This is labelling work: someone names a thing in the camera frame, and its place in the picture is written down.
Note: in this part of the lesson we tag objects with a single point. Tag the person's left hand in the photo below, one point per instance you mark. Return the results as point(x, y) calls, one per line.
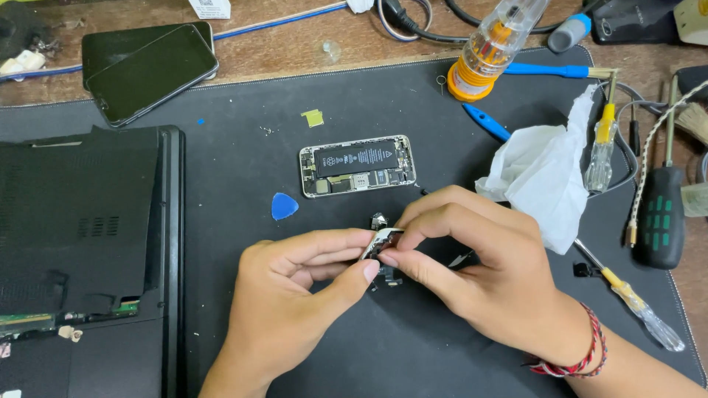
point(276, 309)

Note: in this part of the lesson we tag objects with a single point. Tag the person's right hand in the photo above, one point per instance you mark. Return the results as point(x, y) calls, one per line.
point(487, 276)

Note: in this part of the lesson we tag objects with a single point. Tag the small metal phone part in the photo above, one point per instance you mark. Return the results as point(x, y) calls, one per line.
point(380, 243)

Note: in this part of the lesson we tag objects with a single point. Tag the blue guitar pick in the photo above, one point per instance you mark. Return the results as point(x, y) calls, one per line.
point(284, 206)

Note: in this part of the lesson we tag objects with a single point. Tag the white crumpled tissue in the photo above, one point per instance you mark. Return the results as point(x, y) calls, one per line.
point(542, 171)

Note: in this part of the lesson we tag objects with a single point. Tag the yellow clear screwdriver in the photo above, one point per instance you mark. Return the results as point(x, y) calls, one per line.
point(603, 143)
point(630, 298)

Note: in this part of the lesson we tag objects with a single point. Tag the blue plastic pry tool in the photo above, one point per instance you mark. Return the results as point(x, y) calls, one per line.
point(487, 122)

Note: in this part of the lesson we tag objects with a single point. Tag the opened smartphone with battery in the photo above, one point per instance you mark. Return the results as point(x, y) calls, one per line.
point(357, 165)

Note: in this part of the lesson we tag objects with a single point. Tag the black green screwdriver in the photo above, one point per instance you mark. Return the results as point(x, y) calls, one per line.
point(661, 210)

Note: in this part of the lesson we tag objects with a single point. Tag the black work mat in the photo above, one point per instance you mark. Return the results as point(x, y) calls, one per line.
point(354, 138)

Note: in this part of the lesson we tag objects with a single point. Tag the yellow adhesive tab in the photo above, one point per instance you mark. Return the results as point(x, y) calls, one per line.
point(313, 117)

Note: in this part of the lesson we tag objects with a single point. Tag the sim ejector pin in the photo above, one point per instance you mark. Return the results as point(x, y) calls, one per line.
point(441, 83)

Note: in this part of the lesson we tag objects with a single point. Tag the black laptop base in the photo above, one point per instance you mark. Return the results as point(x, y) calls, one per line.
point(83, 249)

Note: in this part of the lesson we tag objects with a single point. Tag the clear screwdriver bit bottle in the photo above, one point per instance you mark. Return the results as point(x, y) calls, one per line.
point(489, 50)

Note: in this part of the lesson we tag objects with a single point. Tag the grey blue marker cap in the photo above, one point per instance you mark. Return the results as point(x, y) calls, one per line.
point(569, 32)

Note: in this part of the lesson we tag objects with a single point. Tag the wooden bristle brush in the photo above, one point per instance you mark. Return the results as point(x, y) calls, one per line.
point(694, 121)

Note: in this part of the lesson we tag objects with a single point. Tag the black smartphone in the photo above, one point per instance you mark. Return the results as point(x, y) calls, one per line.
point(105, 47)
point(149, 74)

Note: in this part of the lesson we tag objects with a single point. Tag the white paper label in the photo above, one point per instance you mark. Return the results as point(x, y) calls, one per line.
point(210, 7)

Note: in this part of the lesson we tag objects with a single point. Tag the small black metal bracket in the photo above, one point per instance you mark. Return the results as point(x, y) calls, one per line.
point(379, 221)

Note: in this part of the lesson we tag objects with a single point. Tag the black phone with camera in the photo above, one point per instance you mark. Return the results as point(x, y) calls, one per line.
point(636, 21)

